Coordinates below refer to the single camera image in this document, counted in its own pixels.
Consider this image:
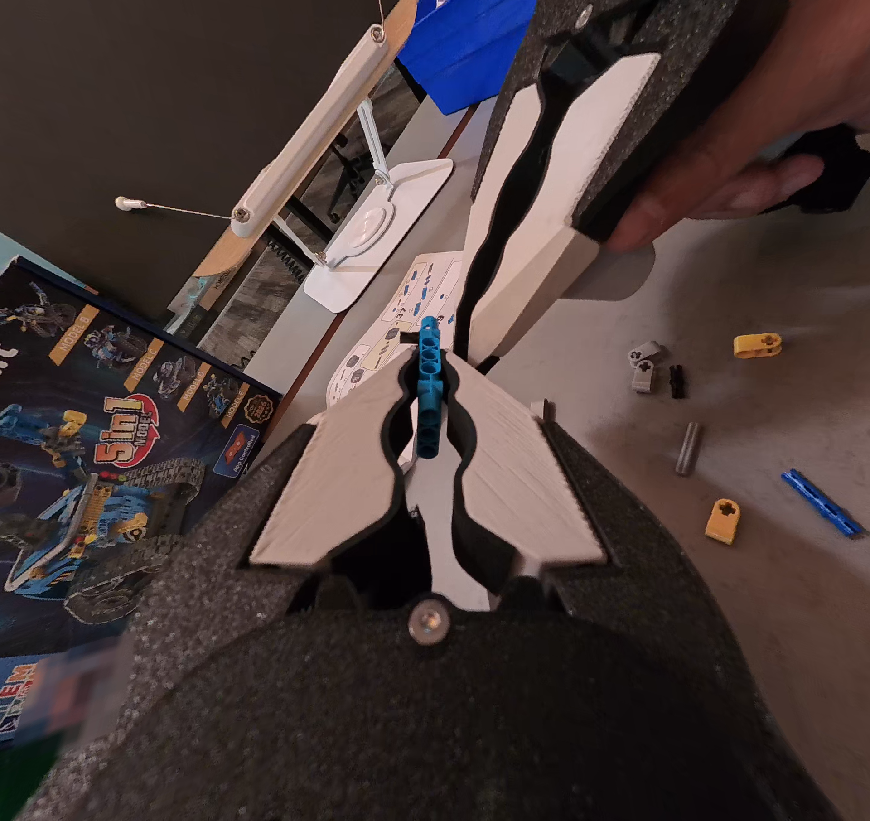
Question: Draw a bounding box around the black partition panel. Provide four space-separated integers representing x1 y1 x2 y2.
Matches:
0 0 436 322

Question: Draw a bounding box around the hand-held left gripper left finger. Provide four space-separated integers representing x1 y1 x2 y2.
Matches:
248 347 432 610

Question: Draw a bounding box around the toy set product box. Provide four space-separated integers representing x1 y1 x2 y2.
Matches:
0 257 283 747

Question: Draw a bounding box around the white cable plug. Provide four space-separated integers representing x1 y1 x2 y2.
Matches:
114 196 235 220

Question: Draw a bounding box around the person's right hand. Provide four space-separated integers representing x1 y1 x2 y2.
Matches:
604 0 870 254

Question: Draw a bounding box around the black coiled cable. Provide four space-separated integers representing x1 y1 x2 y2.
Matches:
265 240 308 286

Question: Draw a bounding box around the blue block piece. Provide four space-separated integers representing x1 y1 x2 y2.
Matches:
416 316 447 462

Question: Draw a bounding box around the blue pin piece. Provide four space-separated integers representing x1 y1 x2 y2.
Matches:
780 469 866 538

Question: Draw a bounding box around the short grey axle piece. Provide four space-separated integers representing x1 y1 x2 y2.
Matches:
675 422 704 477

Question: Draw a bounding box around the blue plastic bin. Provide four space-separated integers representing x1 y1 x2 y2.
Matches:
397 0 558 115

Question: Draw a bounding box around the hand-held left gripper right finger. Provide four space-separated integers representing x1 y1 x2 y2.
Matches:
445 351 609 595

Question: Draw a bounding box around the black office chair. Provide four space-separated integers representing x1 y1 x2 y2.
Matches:
326 135 382 225

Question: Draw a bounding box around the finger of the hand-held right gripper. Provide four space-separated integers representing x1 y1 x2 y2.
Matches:
474 52 662 360
453 82 546 354

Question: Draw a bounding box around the instruction booklet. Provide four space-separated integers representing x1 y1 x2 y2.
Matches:
326 252 471 409

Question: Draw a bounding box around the grey desk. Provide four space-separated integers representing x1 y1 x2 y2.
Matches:
245 97 870 821

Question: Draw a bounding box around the white laptop stand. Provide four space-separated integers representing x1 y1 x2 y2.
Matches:
197 0 455 314

